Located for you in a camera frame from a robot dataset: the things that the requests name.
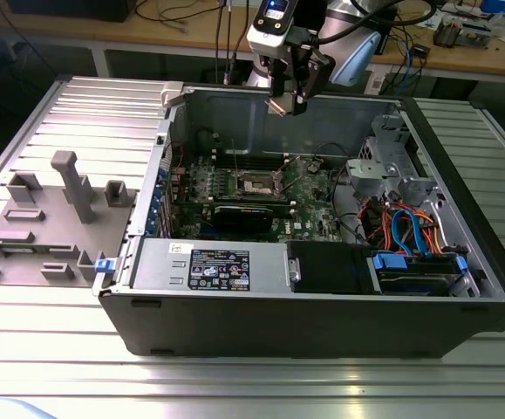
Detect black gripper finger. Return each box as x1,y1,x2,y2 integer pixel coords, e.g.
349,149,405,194
270,62,286,99
292,46,337,116

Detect silver CPU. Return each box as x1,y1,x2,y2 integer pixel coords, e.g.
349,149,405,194
264,96,297,118

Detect metal socket cover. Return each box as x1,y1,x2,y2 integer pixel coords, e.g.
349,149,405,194
271,153,305,196

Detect black RAM slot row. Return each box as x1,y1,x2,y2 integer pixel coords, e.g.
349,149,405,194
215,150,289,170

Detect CPU socket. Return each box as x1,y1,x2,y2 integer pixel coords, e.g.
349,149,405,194
231,168,286,198

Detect blue expansion slot clips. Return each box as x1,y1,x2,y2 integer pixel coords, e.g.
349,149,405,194
146,168,168,239

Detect white barcode label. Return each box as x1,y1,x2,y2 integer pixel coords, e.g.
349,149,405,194
365,67,388,95

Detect grey case latch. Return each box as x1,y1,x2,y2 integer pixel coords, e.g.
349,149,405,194
160,81,186,108

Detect silver metal drive cage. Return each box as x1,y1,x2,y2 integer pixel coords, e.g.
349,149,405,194
345,112,452,228

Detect white papers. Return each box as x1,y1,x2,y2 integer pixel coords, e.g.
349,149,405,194
417,9,444,31

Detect green motherboard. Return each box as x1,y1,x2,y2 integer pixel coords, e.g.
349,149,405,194
167,152,345,245

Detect black heat sink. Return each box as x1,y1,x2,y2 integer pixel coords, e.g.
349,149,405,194
433,19,461,49

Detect wooden desk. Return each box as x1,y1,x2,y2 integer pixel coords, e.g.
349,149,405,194
0,0,505,84

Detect black graphics card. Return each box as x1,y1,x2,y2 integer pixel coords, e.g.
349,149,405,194
211,203,275,235

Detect green circuit device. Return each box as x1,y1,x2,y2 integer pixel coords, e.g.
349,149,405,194
459,19,494,49

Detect black power supply label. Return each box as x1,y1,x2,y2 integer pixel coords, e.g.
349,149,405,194
189,248,251,292

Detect hard disk in blue carrier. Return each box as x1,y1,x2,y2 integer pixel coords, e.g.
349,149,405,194
367,250,469,298

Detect silver power supply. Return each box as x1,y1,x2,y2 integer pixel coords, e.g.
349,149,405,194
132,237,290,294

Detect black monitor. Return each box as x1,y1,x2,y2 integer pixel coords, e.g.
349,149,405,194
6,0,131,24

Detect black PC case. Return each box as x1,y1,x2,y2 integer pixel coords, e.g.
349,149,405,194
92,81,505,360

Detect grey parts rack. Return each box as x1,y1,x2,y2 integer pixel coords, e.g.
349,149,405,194
0,150,142,289

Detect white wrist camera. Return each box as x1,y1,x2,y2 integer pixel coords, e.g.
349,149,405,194
246,0,300,57

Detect blue cable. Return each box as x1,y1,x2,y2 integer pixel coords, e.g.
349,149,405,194
402,41,415,82

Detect black wire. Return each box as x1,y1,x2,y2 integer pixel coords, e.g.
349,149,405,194
331,168,373,245

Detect red orange wire bundle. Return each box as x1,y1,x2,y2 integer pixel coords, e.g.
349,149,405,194
358,198,395,245

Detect blue wire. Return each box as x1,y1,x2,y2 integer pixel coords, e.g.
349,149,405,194
390,209,423,257

